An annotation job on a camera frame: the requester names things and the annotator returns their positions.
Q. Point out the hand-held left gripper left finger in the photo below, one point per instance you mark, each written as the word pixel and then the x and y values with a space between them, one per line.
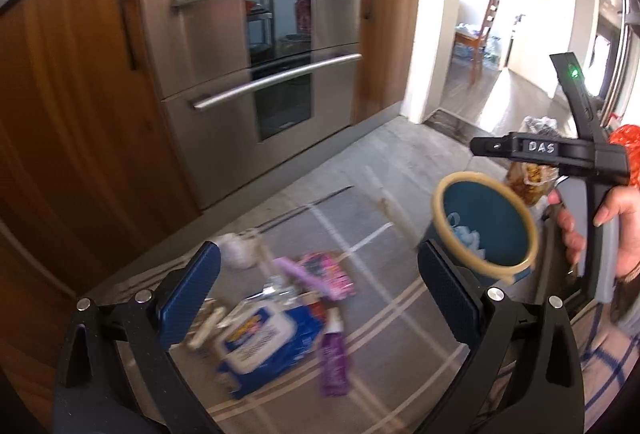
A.
pixel 192 294

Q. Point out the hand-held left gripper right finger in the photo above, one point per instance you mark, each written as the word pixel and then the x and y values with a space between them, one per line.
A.
pixel 445 294

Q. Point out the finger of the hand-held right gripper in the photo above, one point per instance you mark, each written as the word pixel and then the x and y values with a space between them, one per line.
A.
pixel 490 147

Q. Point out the silver foil packet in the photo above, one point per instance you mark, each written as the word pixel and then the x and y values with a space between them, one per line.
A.
pixel 207 329

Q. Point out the blue bin yellow rim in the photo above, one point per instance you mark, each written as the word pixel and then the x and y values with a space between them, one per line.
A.
pixel 480 204

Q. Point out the blue face mask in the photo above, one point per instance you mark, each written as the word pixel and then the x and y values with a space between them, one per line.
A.
pixel 467 236

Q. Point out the white plastic bag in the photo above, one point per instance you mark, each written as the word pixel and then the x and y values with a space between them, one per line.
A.
pixel 237 251

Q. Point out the blue wet wipes pack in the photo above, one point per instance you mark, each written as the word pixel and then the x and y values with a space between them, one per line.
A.
pixel 260 334

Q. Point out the silver wrapper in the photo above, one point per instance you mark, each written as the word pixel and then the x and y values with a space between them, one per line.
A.
pixel 275 295

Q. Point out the lilac plastic tube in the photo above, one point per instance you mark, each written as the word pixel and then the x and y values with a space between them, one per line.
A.
pixel 295 270

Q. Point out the pink packet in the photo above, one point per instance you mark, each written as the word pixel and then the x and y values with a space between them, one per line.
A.
pixel 332 275

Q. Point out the purple bottle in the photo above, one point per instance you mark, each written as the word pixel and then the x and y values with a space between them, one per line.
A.
pixel 334 359

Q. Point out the person's right hand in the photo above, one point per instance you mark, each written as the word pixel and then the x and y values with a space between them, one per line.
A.
pixel 627 224

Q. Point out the red mesh bag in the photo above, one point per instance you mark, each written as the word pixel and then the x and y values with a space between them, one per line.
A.
pixel 631 139

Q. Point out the snack bag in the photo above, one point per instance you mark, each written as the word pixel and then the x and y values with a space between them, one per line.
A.
pixel 530 184

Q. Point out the grey checked blanket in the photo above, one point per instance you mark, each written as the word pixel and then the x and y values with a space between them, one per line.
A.
pixel 390 364

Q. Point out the pack of water bottles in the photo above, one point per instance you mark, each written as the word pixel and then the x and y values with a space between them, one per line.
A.
pixel 492 52

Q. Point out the wooden table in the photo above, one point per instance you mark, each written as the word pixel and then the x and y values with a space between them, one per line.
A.
pixel 467 37

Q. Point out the wooden chair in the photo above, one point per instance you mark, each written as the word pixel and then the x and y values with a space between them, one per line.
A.
pixel 492 14

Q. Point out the wooden cabinet door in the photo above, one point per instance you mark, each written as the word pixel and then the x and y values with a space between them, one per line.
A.
pixel 385 39
pixel 75 114
pixel 27 344

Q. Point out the stainless steel oven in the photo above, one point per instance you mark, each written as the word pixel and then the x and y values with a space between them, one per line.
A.
pixel 210 44

